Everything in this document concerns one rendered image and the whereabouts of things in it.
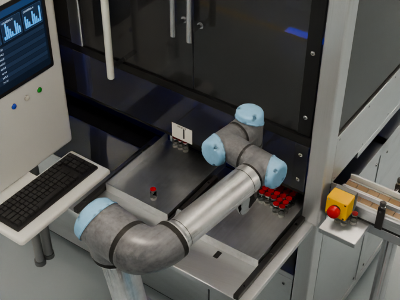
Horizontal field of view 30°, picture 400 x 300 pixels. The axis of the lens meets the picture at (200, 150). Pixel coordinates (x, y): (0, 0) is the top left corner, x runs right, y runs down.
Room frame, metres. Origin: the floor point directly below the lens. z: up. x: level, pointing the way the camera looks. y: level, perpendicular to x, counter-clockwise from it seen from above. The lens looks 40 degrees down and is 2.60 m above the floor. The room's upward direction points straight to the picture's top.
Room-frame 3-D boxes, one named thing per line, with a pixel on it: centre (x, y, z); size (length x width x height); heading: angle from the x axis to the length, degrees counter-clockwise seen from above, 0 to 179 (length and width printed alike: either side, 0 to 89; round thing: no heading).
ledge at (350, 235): (1.71, -0.48, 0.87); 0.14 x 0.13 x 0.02; 145
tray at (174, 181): (1.93, 0.11, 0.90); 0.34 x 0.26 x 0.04; 145
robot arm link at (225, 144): (1.47, -0.07, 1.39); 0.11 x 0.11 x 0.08; 47
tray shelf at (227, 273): (1.77, 0.01, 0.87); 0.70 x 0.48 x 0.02; 55
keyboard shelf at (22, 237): (1.96, 0.57, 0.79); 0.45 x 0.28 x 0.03; 145
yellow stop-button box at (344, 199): (1.69, -0.44, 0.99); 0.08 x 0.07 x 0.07; 145
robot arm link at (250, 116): (1.56, -0.13, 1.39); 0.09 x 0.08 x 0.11; 137
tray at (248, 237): (1.73, -0.16, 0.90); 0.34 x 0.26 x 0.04; 146
